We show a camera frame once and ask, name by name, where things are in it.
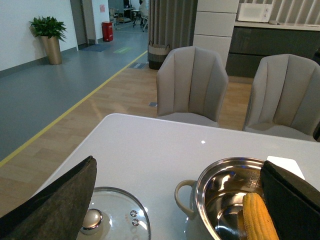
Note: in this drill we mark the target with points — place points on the cream electric cooking pot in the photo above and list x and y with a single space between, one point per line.
214 202

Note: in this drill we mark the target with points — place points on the beige upholstered chair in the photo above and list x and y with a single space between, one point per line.
284 98
191 86

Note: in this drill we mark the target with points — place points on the white microwave oven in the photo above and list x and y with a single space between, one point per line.
254 12

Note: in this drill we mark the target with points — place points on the potted green plant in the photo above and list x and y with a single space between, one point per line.
50 30

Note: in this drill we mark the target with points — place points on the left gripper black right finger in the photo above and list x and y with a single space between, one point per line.
293 203

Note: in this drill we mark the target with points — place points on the white cabinet column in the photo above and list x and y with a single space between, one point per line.
214 25

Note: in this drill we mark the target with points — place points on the woven laundry basket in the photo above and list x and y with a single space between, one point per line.
157 54

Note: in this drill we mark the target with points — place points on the red fire extinguisher box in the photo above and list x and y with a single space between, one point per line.
107 31

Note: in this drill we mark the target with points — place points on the right beige upholstered chair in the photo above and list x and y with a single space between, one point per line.
284 98

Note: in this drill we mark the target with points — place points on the dark kitchen counter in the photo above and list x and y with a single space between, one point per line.
250 44

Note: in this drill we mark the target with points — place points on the left beige upholstered chair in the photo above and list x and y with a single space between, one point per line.
191 86

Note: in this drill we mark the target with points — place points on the yellow corn cob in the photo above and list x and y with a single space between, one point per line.
254 221

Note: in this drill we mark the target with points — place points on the seated person in white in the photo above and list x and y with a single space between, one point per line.
144 12

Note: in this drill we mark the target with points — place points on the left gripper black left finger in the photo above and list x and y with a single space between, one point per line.
56 212

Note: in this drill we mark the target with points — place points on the glass pot lid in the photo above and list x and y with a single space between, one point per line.
115 214

